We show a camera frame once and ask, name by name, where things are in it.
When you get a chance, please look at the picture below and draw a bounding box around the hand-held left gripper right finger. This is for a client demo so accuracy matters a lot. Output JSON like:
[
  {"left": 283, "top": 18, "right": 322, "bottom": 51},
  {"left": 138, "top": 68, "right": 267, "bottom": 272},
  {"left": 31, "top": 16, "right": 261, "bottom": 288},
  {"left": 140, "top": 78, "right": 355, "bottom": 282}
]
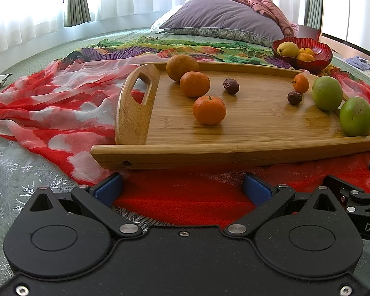
[{"left": 223, "top": 173, "right": 343, "bottom": 238}]

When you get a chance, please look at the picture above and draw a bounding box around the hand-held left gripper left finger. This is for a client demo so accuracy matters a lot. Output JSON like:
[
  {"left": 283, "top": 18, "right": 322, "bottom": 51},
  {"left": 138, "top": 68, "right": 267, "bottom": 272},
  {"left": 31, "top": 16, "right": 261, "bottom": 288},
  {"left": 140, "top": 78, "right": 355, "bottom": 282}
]
[{"left": 26, "top": 173, "right": 144, "bottom": 239}]

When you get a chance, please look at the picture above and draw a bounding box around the green apple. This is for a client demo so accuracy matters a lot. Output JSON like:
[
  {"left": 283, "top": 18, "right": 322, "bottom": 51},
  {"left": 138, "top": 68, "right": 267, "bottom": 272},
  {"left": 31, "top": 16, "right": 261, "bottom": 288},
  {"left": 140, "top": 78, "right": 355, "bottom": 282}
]
[
  {"left": 311, "top": 76, "right": 343, "bottom": 111},
  {"left": 339, "top": 96, "right": 370, "bottom": 137}
]

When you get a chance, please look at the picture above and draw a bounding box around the wooden tray with handles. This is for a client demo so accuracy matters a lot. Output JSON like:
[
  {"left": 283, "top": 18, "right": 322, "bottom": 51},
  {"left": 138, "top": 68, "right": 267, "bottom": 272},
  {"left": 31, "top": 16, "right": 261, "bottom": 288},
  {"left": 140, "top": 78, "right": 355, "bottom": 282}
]
[{"left": 90, "top": 61, "right": 370, "bottom": 171}]

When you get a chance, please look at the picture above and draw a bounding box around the medium tangerine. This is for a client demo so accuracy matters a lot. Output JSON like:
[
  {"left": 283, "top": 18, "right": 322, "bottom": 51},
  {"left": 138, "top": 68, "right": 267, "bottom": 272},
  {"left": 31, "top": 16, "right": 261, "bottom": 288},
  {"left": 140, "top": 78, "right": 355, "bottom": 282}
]
[
  {"left": 192, "top": 95, "right": 227, "bottom": 126},
  {"left": 180, "top": 71, "right": 211, "bottom": 97}
]

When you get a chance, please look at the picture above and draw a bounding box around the dark red plum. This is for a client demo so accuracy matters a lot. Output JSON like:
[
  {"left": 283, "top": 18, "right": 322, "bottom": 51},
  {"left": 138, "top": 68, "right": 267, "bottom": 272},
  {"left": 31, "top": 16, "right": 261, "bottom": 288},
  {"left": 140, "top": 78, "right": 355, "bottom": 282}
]
[
  {"left": 287, "top": 91, "right": 303, "bottom": 106},
  {"left": 223, "top": 78, "right": 240, "bottom": 95}
]

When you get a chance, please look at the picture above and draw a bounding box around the small tangerine with stem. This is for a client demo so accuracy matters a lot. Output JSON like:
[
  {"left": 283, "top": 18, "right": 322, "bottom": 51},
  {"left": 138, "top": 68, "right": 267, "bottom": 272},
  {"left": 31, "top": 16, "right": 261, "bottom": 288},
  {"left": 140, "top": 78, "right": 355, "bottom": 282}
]
[{"left": 292, "top": 73, "right": 309, "bottom": 94}]

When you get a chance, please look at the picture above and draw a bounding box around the large dull orange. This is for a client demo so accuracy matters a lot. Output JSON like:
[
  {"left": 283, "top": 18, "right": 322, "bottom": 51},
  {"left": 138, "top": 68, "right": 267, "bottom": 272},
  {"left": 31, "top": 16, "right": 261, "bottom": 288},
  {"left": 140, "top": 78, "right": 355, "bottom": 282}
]
[{"left": 166, "top": 55, "right": 200, "bottom": 82}]

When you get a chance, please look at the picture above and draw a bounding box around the snowflake sheer cloth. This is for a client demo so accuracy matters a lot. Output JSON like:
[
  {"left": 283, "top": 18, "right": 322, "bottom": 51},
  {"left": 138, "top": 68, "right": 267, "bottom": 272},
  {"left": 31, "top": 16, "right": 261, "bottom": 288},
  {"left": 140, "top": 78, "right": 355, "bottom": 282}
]
[{"left": 0, "top": 129, "right": 148, "bottom": 284}]

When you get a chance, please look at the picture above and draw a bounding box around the red and white scarf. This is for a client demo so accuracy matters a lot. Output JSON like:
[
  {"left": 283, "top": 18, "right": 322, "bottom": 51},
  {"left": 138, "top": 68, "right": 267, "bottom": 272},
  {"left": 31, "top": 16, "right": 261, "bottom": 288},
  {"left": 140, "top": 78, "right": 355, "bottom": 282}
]
[{"left": 0, "top": 57, "right": 370, "bottom": 232}]

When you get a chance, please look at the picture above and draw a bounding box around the lilac cloth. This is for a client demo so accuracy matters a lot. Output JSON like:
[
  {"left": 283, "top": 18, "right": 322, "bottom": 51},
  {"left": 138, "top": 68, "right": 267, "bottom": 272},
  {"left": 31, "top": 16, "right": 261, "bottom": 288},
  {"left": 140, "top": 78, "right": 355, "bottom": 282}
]
[{"left": 347, "top": 55, "right": 370, "bottom": 71}]

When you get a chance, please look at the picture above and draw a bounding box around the red glass bowl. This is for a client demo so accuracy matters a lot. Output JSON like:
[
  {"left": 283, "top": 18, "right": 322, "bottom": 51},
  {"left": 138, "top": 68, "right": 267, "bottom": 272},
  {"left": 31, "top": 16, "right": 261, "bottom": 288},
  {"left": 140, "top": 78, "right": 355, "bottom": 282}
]
[{"left": 272, "top": 36, "right": 333, "bottom": 74}]

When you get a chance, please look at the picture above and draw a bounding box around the yellow pear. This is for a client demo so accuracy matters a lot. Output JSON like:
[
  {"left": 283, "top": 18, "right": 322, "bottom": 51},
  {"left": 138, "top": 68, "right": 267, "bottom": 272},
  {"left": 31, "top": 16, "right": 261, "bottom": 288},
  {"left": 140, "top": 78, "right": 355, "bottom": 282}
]
[{"left": 277, "top": 42, "right": 300, "bottom": 57}]

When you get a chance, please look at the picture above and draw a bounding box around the multicoloured printed scarf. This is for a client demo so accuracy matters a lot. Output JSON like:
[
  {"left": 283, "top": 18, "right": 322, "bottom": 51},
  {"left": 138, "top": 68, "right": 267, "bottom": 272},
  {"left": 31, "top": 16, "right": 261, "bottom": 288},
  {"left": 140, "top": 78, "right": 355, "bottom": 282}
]
[{"left": 60, "top": 35, "right": 340, "bottom": 77}]

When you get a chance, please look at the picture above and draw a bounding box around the green quilted bedspread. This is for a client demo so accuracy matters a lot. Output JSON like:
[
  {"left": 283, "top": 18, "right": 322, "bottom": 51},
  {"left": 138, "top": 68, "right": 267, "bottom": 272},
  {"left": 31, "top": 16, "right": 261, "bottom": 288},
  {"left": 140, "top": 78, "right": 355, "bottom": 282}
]
[{"left": 0, "top": 26, "right": 370, "bottom": 192}]

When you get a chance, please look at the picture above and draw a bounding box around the purple pillow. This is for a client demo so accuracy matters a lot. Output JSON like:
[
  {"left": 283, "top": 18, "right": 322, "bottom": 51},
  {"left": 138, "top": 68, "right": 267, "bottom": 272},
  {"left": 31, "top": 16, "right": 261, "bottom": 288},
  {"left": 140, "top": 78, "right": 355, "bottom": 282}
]
[{"left": 159, "top": 0, "right": 285, "bottom": 47}]

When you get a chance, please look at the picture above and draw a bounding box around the green curtain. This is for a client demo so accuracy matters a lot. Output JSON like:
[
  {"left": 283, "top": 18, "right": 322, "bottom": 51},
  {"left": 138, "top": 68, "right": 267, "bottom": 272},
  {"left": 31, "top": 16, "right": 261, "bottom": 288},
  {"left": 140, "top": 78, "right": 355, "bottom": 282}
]
[
  {"left": 63, "top": 0, "right": 91, "bottom": 28},
  {"left": 305, "top": 0, "right": 324, "bottom": 28}
]

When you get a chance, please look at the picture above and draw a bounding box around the white pillow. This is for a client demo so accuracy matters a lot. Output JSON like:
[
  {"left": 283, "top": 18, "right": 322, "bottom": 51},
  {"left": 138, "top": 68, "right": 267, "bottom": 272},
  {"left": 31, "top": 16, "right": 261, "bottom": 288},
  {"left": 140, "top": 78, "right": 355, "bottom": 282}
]
[{"left": 150, "top": 9, "right": 185, "bottom": 33}]

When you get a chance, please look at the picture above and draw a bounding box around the wooden bed frame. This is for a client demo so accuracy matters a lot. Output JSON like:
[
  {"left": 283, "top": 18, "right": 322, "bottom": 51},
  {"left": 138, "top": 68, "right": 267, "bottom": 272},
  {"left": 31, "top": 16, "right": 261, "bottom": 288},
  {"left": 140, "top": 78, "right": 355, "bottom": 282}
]
[{"left": 296, "top": 25, "right": 370, "bottom": 65}]

